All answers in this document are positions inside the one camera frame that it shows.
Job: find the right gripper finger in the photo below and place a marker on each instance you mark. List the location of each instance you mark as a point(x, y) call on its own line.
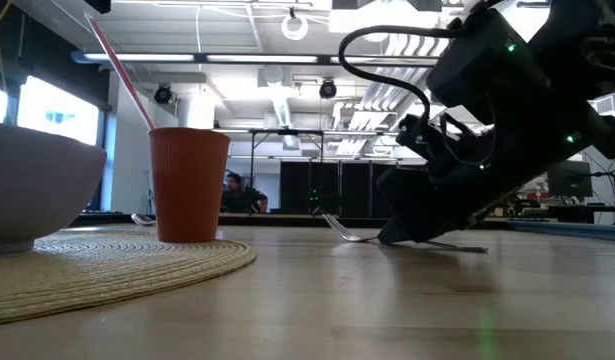
point(412, 192)
point(427, 227)

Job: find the red drinking straw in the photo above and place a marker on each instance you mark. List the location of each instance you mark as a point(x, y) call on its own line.
point(119, 70)

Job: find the silver metal fork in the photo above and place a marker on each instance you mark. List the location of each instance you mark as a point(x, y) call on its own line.
point(342, 229)

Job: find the orange ribbed plastic cup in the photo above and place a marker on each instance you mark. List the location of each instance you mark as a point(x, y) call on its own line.
point(187, 190)

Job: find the silver metal spoon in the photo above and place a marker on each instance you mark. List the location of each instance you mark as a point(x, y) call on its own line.
point(142, 219)

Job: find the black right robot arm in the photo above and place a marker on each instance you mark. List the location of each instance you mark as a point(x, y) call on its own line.
point(487, 70)

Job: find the black monitor on arm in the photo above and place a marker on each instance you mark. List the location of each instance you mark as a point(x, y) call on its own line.
point(569, 182)

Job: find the blue strip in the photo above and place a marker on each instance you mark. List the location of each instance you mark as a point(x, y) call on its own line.
point(577, 231)

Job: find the black round ceiling lamp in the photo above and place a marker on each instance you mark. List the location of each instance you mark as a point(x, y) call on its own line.
point(328, 89)
point(163, 94)

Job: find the black partition panels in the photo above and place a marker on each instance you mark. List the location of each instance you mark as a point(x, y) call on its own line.
point(297, 190)

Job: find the large bright window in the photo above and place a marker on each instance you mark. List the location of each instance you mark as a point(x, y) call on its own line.
point(57, 115)

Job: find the white ceiling unit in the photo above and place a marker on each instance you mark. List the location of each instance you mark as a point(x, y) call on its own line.
point(382, 17)

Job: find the person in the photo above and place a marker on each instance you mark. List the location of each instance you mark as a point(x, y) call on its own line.
point(234, 192)

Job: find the grey ceramic bowl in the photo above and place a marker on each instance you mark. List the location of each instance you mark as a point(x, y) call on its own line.
point(37, 190)

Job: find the round woven beige placemat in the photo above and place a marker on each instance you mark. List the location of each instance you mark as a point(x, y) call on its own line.
point(112, 280)

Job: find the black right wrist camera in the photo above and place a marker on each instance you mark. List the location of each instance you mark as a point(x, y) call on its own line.
point(422, 137)

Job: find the black metal frame rig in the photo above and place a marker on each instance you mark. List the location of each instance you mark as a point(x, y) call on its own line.
point(287, 132)

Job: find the black table edge rail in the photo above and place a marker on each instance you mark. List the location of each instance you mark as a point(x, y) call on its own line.
point(267, 219)

